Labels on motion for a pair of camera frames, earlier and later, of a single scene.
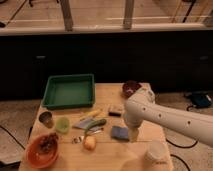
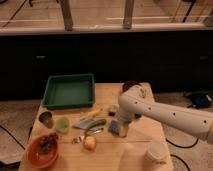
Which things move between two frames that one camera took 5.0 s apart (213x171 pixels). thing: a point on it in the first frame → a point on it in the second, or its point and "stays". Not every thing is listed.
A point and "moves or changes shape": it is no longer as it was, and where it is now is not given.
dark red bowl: x=129 y=87 stays
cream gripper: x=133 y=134 → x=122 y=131
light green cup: x=62 y=125 stays
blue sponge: x=120 y=132 moves or changes shape
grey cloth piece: x=85 y=122 stays
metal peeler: x=91 y=130 stays
